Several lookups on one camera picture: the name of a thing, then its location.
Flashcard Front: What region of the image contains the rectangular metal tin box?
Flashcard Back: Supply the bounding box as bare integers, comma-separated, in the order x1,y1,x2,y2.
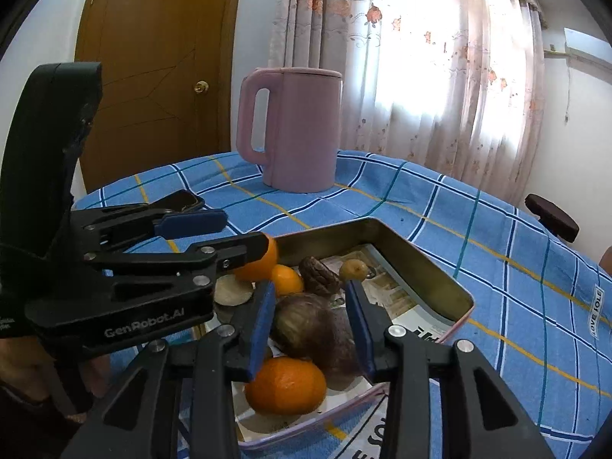
205,216,475,450

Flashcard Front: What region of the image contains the brown wooden door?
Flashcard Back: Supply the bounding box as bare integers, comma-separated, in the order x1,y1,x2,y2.
74,0,247,192

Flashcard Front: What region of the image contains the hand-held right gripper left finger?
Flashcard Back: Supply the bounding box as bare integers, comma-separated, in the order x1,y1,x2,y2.
60,281,278,459

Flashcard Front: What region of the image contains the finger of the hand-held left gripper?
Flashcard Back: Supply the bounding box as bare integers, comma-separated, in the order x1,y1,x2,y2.
72,203,228,250
81,232,269,297

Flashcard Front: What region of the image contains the white fabric label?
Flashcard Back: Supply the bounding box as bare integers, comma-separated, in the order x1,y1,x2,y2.
586,284,608,340
351,394,389,459

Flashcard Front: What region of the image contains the dark round stool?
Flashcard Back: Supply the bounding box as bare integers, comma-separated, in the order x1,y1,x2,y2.
525,194,580,244

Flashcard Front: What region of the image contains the pink electric kettle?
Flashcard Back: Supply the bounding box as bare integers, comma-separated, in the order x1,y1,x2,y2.
236,67,344,194

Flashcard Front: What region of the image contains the sheer floral curtain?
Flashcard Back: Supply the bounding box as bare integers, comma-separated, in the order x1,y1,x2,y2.
268,0,546,206

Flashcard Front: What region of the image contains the small tan longan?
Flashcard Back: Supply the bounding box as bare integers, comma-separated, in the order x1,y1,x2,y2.
339,259,370,282

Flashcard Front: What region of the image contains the purple turnip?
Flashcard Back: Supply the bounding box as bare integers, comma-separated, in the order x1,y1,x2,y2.
272,293,357,378

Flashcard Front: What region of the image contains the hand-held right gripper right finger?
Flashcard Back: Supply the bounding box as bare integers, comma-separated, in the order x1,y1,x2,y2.
344,280,543,459

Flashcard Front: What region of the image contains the blue plaid tablecloth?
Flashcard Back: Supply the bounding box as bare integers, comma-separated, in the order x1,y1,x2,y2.
72,150,612,459

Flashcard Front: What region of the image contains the white air conditioner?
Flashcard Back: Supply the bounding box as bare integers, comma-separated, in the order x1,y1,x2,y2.
563,28,612,65

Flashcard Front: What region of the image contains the dark brown date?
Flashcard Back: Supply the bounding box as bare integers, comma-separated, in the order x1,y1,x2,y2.
299,257,342,295

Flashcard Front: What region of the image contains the orange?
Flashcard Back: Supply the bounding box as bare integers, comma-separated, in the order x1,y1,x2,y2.
232,234,279,282
245,356,327,416
270,264,304,296

